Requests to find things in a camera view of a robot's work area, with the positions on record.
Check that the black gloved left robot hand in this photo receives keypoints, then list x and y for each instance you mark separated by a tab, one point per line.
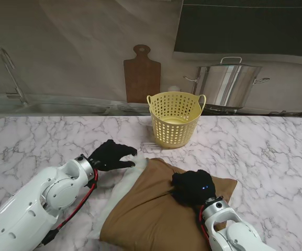
109	157

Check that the yellow perforated laundry basket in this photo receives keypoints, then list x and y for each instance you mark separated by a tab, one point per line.
166	130

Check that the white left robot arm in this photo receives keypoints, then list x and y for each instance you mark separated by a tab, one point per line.
35	209

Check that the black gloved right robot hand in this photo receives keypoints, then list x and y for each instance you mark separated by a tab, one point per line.
195	188

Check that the white pillow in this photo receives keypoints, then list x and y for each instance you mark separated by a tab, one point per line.
119	193

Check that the black stove grate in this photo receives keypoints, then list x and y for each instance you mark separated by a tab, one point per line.
218	109

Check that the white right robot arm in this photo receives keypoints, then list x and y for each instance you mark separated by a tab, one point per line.
226	230

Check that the brown pillowcase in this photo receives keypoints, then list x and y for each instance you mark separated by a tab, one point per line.
145	214

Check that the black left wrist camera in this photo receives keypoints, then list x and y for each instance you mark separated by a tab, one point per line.
91	184

